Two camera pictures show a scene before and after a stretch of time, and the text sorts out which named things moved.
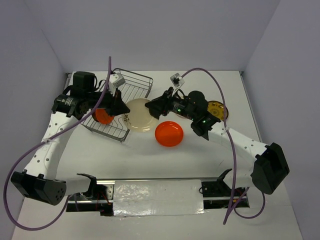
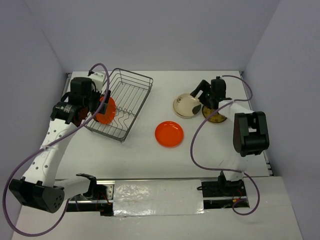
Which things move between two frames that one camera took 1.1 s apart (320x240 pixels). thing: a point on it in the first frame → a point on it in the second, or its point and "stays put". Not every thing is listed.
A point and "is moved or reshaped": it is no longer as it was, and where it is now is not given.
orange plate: [100, 115] stays put
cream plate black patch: [139, 118] is moved or reshaped
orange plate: [169, 133] stays put
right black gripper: [161, 104] → [205, 86]
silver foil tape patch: [155, 197] stays put
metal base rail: [215, 194] stays put
